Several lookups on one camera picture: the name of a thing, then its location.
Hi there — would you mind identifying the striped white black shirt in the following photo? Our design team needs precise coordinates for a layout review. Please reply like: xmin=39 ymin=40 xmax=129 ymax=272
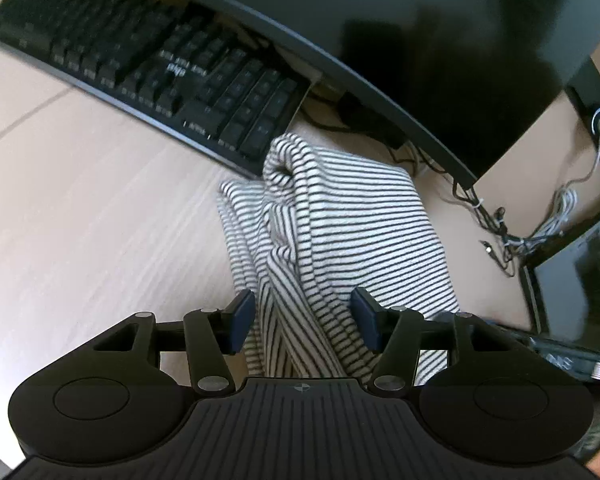
xmin=218 ymin=133 xmax=460 ymax=382

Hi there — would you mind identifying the black PC tower case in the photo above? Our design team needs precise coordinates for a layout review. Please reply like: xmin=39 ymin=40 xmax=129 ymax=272
xmin=501 ymin=213 xmax=600 ymax=382

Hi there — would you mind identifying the black keyboard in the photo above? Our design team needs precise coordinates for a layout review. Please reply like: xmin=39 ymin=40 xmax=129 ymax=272
xmin=0 ymin=0 xmax=310 ymax=178

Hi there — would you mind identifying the black computer monitor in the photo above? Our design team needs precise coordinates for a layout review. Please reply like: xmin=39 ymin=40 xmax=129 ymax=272
xmin=197 ymin=0 xmax=600 ymax=186

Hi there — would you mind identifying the black power strip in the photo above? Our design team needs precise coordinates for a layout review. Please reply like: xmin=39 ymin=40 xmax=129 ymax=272
xmin=565 ymin=58 xmax=600 ymax=145

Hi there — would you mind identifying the black cable bundle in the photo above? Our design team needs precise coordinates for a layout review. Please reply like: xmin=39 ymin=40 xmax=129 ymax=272
xmin=379 ymin=138 xmax=566 ymax=279

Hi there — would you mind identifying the white power cable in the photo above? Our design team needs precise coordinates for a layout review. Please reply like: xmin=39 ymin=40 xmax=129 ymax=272
xmin=521 ymin=109 xmax=600 ymax=252

